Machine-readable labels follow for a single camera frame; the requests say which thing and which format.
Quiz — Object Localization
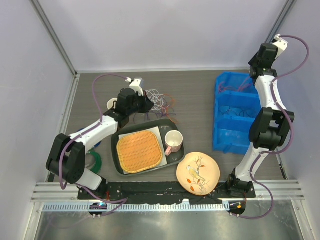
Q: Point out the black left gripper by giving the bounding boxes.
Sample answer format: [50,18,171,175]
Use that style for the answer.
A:
[127,90,154,116]

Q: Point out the purple thin cable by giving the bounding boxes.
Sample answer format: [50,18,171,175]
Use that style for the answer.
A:
[132,99,258,125]

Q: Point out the white thin cable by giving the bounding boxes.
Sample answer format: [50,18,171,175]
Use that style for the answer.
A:
[144,88,168,113]

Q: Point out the orange thin cable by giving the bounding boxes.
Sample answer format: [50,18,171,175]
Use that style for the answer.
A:
[161,76,253,123]

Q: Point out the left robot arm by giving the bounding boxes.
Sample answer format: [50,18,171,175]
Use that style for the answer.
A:
[46,88,154,200]

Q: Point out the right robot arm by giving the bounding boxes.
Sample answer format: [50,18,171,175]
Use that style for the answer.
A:
[225,39,295,198]

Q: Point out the yellow ceramic mug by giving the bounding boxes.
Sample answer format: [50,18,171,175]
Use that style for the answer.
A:
[106,97,118,110]

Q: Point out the blue plastic compartment bin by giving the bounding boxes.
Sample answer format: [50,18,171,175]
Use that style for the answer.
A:
[212,72,261,155]

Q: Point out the orange woven basket mat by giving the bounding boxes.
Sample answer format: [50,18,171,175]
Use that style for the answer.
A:
[116,130,164,174]

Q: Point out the pink ceramic mug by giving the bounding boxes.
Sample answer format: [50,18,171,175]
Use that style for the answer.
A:
[164,130,184,156]

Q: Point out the blue tape roll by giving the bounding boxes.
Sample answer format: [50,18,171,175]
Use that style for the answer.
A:
[78,128,102,149]

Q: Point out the green tape roll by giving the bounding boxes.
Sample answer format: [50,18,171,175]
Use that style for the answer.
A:
[84,150,102,174]

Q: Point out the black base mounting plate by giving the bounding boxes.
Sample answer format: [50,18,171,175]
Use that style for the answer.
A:
[92,181,256,205]

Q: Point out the bird pattern ceramic plate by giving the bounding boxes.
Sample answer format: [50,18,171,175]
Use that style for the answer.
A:
[176,152,221,196]

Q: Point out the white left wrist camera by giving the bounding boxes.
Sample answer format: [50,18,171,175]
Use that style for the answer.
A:
[124,77,144,97]

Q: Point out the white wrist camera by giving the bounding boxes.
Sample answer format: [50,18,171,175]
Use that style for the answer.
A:
[124,77,144,97]
[271,34,288,60]

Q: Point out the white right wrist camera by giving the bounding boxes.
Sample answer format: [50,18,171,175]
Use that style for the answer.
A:
[271,34,288,60]

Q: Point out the aluminium front rail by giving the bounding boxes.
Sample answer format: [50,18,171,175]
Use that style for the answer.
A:
[31,180,305,216]

